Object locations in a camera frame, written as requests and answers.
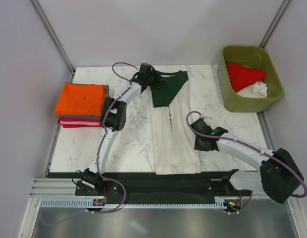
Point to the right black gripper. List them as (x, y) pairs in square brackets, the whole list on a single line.
[(198, 147)]

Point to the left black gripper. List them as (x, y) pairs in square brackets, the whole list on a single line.
[(159, 80)]

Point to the white and green t shirt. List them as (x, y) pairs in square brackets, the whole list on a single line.
[(173, 141)]

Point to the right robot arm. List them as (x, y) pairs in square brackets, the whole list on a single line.
[(275, 172)]

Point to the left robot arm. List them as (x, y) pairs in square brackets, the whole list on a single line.
[(113, 120)]

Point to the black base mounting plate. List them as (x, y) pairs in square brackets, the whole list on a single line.
[(151, 188)]

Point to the blue label on bin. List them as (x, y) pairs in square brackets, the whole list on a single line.
[(221, 74)]

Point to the orange folded t shirt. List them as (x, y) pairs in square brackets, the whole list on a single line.
[(81, 99)]

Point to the olive green plastic bin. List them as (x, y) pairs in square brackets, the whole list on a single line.
[(252, 57)]

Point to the red t shirt in bin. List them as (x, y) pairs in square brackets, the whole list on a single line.
[(242, 77)]

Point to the white garment in bin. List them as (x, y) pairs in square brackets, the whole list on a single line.
[(257, 90)]

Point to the red folded t shirt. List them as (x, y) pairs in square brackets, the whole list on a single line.
[(78, 112)]

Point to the white slotted cable duct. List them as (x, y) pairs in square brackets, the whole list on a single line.
[(91, 203)]

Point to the left aluminium frame post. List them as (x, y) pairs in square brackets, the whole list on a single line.
[(52, 34)]

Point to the aluminium frame post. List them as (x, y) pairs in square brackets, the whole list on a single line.
[(273, 25), (52, 34)]

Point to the right aluminium frame post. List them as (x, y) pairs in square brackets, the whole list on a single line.
[(273, 25)]

